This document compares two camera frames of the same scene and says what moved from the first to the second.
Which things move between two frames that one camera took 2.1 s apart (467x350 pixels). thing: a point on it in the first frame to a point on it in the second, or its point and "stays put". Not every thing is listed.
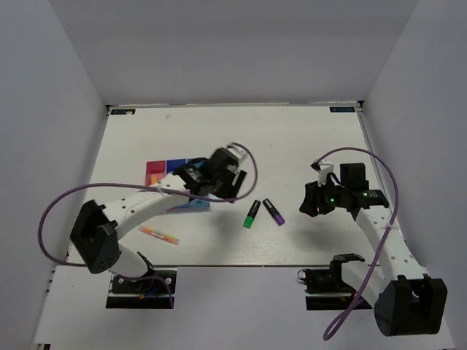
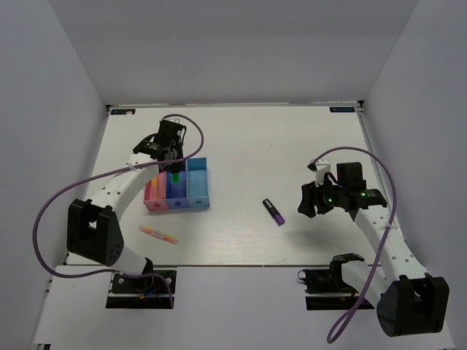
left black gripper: (234, 187) to (174, 167)
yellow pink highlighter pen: (159, 235) stays put
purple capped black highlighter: (279, 219) stays put
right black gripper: (313, 199) stays put
